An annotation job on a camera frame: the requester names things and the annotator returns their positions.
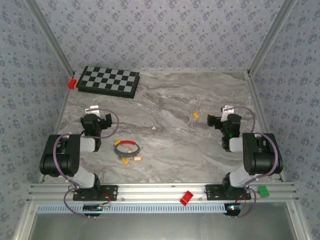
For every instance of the pale key tag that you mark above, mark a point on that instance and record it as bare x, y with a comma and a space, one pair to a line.
138, 158

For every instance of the grey metal panel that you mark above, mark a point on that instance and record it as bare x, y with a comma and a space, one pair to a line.
160, 227

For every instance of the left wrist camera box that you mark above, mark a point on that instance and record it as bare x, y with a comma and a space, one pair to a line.
92, 110

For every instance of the flat red block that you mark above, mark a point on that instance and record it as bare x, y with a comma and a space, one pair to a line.
186, 198

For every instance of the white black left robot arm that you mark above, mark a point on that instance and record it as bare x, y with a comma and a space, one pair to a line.
60, 155

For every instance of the green block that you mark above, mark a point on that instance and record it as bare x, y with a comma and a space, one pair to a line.
263, 191

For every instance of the small circuit board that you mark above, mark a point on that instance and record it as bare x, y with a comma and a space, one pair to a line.
233, 207
95, 208

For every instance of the black grey chessboard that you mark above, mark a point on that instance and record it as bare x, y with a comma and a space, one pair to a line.
107, 80

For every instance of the aluminium frame post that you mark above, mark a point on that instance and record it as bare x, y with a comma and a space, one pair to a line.
297, 222
50, 37
272, 35
25, 222

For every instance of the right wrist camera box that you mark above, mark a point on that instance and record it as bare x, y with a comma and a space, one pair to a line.
227, 113

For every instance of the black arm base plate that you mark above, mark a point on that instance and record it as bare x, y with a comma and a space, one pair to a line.
212, 192
112, 192

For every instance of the aluminium frame rail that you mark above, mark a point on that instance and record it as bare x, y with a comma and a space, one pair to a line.
261, 112
59, 117
195, 71

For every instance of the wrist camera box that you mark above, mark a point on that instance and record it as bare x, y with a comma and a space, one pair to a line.
92, 110
227, 113

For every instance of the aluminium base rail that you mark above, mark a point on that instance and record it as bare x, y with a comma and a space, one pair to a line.
160, 191

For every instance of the small red block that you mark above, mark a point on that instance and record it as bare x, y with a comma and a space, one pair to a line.
72, 83

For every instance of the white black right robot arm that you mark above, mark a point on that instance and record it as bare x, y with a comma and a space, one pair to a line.
262, 155

